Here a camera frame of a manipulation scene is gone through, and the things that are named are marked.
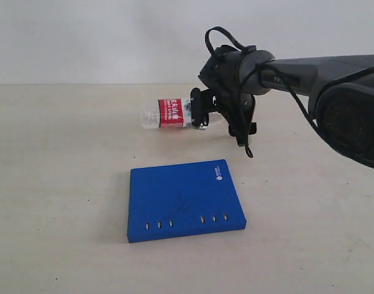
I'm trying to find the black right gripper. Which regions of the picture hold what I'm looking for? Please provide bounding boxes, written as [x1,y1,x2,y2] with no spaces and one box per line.
[190,45,256,145]

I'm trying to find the clear plastic water bottle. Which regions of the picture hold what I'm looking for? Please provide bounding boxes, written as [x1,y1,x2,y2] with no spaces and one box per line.
[140,97,227,130]

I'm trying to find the blue ring binder notebook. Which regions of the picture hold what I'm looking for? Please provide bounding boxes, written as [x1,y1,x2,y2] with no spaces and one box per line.
[127,159,247,243]

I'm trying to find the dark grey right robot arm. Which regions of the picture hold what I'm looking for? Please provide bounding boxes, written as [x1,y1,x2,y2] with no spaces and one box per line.
[190,45,374,168]

